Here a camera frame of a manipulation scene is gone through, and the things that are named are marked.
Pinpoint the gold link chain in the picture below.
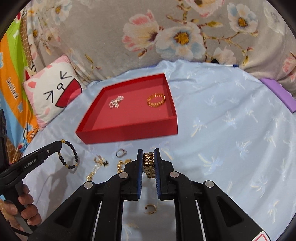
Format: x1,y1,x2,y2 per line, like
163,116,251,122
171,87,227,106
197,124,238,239
117,159,133,174

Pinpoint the gold chain bracelet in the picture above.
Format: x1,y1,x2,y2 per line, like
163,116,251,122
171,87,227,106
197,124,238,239
147,93,166,108

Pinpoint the grey floral blanket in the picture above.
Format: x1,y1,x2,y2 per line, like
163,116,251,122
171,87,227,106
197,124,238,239
21,0,296,98

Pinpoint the red tray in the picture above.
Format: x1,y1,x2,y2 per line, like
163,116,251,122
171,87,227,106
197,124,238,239
75,73,178,145

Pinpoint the person's left hand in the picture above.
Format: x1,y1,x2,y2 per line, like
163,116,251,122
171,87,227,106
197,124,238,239
0,181,41,232

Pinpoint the purple box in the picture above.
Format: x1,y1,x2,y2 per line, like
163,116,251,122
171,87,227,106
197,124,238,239
260,77,296,114

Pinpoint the colourful cartoon printed blanket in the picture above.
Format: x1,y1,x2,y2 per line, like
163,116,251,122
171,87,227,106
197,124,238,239
0,14,44,163

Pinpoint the cat face pillow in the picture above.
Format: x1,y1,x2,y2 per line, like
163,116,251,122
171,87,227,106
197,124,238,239
23,55,87,131

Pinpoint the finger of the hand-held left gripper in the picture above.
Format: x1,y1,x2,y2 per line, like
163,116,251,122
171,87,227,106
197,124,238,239
9,141,64,183

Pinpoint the gold ear cuff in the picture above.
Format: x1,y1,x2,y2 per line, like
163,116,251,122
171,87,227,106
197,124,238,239
144,204,158,215

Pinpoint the gold wristwatch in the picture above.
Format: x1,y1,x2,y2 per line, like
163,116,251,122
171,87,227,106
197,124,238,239
143,152,156,179

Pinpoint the black bead bracelet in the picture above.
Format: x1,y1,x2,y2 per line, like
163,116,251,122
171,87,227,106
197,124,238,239
58,139,80,169

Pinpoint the light blue bedsheet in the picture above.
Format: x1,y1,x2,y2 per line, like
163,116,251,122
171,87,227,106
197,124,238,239
0,60,296,241

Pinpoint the white pearl bracelet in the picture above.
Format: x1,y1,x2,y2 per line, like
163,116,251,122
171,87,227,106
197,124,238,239
109,95,124,109

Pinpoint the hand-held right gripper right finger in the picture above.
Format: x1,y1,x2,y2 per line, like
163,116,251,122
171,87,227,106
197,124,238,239
154,148,270,241

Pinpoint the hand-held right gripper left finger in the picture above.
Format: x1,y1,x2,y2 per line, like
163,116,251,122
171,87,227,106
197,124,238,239
28,148,142,241

